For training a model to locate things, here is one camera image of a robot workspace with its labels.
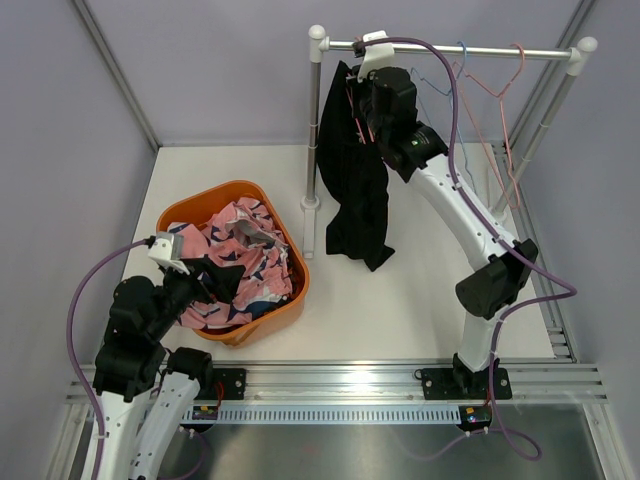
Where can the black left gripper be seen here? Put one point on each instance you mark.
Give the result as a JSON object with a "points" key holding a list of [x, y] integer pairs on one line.
{"points": [[227, 276]]}

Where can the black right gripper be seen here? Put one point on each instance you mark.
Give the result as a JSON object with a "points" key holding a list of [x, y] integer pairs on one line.
{"points": [[358, 87]]}

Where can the pink patterned shorts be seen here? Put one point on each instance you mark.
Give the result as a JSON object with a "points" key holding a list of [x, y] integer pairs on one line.
{"points": [[242, 233]]}

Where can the pink hanger of black shorts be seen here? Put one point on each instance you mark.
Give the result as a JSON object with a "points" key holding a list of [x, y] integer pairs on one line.
{"points": [[361, 132]]}

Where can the blue hanger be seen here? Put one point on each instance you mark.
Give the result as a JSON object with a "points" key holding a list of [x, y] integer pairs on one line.
{"points": [[449, 95]]}

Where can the black shorts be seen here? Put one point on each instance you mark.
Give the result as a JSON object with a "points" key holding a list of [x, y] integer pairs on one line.
{"points": [[356, 178]]}

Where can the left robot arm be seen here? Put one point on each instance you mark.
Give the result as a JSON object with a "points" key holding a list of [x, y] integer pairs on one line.
{"points": [[140, 392]]}

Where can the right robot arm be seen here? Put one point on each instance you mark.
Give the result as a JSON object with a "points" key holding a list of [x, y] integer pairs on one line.
{"points": [[500, 263]]}

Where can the orange plastic basket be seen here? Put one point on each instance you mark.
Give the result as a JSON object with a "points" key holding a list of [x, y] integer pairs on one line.
{"points": [[199, 208]]}

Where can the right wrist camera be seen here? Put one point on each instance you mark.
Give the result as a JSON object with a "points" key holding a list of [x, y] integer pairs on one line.
{"points": [[372, 57]]}

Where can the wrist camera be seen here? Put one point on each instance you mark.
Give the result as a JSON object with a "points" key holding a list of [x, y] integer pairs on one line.
{"points": [[166, 250], [372, 57]]}

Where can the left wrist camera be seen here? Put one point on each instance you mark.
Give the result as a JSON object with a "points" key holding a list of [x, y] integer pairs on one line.
{"points": [[166, 250]]}

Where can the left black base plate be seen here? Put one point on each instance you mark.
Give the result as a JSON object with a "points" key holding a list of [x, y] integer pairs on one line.
{"points": [[224, 384]]}

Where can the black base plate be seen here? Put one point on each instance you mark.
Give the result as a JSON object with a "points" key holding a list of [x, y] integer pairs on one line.
{"points": [[448, 383], [224, 384]]}

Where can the white slotted cable duct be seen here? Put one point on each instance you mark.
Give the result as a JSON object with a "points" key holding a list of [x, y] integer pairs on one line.
{"points": [[326, 415]]}

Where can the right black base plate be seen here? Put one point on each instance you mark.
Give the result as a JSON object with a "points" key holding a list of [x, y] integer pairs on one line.
{"points": [[448, 383]]}

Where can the aluminium mounting rail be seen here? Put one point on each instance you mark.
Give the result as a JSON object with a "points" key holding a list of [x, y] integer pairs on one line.
{"points": [[368, 382]]}

